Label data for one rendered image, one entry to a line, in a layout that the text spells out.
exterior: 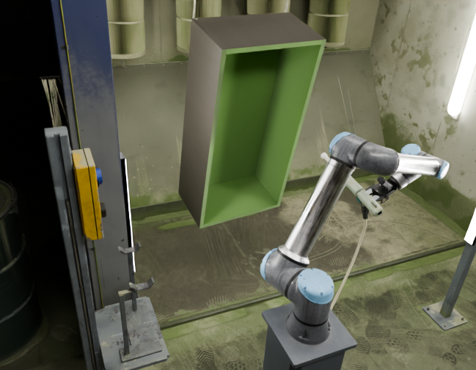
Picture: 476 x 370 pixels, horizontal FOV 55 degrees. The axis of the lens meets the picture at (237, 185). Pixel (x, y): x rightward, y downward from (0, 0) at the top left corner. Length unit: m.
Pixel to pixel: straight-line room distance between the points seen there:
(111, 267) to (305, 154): 2.40
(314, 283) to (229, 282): 1.31
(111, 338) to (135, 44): 2.14
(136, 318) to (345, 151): 1.07
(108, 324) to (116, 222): 0.46
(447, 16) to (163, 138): 2.39
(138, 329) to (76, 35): 1.09
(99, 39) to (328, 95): 2.95
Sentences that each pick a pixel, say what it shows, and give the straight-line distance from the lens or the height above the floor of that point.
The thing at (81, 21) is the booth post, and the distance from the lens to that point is 1.76.
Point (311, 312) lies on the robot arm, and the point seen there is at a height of 0.81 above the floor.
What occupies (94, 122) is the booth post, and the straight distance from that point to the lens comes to 1.87.
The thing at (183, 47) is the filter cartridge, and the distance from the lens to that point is 3.56.
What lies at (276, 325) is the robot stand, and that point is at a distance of 2.10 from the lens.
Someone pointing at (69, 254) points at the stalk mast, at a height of 1.24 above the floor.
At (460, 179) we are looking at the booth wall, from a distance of 4.07.
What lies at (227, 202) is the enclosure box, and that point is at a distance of 3.10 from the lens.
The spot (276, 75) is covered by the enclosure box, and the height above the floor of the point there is 1.32.
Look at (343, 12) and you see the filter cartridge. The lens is 4.00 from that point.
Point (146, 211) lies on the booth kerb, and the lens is 3.69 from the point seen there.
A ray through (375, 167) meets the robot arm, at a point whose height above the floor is 1.33.
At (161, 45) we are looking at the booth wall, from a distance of 3.83.
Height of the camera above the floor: 2.18
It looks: 31 degrees down
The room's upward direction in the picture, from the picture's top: 3 degrees clockwise
